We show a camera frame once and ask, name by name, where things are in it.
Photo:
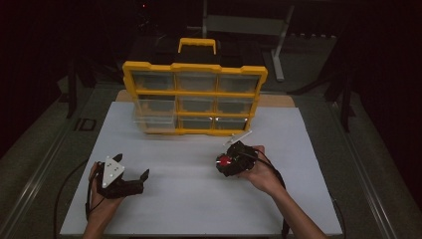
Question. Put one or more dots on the clear plastic drawer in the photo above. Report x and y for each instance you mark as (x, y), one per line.
(156, 111)

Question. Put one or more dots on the metal floor rail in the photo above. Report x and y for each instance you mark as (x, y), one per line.
(36, 172)
(375, 172)

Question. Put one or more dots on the red round sweet clear wrapper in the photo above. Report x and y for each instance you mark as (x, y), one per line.
(225, 161)

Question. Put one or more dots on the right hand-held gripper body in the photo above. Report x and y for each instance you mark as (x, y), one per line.
(245, 157)

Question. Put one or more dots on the person's right hand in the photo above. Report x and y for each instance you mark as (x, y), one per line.
(263, 177)

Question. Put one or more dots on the person's left hand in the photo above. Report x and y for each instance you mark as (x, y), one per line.
(103, 204)

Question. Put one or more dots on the dark stand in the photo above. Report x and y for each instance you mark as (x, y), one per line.
(71, 93)
(346, 106)

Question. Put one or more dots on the grey metal stand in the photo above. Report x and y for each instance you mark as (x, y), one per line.
(245, 25)

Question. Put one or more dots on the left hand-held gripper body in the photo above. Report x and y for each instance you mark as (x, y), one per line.
(112, 172)

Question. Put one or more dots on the yellow and black drawer organizer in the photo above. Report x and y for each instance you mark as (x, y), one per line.
(199, 68)

